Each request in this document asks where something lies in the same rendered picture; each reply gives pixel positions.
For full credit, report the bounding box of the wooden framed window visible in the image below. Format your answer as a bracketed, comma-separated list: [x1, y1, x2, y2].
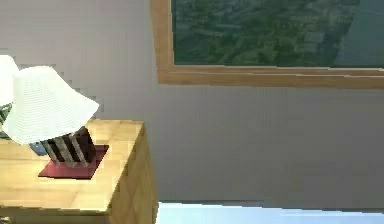
[150, 0, 384, 90]

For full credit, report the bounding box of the white shade table lamp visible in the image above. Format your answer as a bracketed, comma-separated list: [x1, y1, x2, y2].
[1, 65, 110, 181]

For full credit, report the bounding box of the white lamp shade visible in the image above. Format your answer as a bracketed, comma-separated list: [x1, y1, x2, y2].
[0, 54, 20, 107]

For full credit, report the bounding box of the small blue grey object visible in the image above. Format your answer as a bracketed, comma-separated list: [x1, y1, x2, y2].
[29, 141, 48, 156]

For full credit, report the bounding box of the light wooden cabinet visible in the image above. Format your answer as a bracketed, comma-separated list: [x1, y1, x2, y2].
[0, 119, 159, 224]

